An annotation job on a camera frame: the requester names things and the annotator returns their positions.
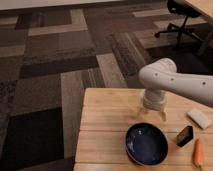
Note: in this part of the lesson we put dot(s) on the orange carrot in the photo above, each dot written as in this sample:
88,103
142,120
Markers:
198,157

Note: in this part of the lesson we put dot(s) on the wooden desk corner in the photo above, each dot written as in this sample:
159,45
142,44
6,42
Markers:
205,7

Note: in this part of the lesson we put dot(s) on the black brown box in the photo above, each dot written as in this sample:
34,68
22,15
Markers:
185,136

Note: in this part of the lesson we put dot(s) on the white eraser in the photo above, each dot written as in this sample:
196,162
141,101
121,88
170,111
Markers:
199,118

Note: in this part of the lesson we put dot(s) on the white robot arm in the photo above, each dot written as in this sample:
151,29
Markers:
161,77

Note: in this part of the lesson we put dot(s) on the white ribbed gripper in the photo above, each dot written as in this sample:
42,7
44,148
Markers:
153,100

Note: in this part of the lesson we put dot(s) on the dark blue bowl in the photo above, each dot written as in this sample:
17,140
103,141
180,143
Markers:
146,144

